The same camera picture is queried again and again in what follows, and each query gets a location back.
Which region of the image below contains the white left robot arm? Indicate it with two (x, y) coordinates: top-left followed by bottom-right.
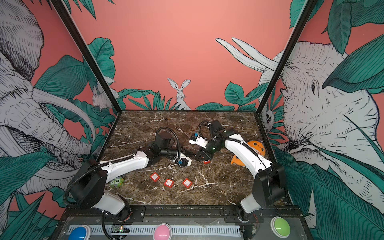
(63, 132), (192, 222)

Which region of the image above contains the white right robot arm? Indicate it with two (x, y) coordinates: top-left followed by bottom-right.
(190, 121), (287, 214)

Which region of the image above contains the orange shark plush toy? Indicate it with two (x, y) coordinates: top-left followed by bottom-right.
(231, 140), (267, 167)

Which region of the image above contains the pink push button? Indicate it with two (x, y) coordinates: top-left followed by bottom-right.
(153, 223), (173, 240)

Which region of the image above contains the green push button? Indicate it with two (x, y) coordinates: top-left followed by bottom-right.
(270, 217), (291, 239)

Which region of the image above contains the blue push button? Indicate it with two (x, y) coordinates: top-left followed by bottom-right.
(68, 225), (92, 240)

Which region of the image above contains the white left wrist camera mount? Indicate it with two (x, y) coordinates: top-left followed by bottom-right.
(175, 153), (192, 167)

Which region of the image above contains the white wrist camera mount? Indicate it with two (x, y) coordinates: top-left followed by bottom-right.
(189, 133), (208, 149)
(175, 153), (192, 167)

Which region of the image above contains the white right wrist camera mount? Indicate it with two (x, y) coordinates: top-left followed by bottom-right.
(189, 133), (208, 149)

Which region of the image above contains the black corrugated cable right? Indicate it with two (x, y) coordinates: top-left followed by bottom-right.
(197, 120), (215, 141)

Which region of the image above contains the black corrugated cable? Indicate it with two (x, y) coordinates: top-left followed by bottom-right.
(155, 126), (182, 160)
(197, 120), (215, 141)

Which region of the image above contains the black corrugated cable left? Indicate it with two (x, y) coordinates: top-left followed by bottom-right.
(155, 126), (182, 160)

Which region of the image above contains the black corner frame post left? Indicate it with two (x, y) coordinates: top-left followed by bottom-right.
(51, 0), (123, 115)

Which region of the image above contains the black corner frame post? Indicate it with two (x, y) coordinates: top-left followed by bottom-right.
(51, 0), (123, 115)
(256, 0), (318, 116)

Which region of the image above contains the black corner frame post right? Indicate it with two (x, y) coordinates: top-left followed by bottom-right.
(256, 0), (318, 116)

